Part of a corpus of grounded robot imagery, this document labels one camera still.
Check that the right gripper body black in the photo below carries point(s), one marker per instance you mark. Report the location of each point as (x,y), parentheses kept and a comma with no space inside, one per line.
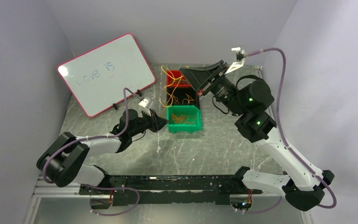
(222,87)

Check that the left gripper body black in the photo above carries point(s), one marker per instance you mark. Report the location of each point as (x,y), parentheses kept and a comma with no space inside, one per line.
(145,122)

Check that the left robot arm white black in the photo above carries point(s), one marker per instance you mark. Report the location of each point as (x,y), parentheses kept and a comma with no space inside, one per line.
(63,162)

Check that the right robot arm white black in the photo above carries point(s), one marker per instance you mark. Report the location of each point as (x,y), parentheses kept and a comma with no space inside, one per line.
(302,185)

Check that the green plastic bin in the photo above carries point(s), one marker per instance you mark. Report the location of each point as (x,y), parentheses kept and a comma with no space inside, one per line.
(184,118)

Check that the red plastic bin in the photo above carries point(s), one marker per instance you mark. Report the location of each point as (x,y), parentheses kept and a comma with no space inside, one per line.
(174,78)

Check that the black plastic bin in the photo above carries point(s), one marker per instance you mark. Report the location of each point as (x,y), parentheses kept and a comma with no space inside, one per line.
(182,96)

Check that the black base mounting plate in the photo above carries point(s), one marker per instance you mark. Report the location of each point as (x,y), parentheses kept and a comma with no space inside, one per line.
(123,190)

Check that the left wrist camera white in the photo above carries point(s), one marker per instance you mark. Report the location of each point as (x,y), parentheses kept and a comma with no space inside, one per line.
(146,105)

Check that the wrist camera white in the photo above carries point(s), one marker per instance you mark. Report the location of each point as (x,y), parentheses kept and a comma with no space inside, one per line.
(238,59)
(146,105)

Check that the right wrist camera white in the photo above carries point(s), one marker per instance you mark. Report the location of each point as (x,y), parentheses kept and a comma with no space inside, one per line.
(238,59)

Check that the whiteboard with pink frame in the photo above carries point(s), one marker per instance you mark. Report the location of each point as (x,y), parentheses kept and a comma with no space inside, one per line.
(98,77)

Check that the aluminium rail frame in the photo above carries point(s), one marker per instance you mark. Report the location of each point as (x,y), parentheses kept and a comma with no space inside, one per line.
(51,204)

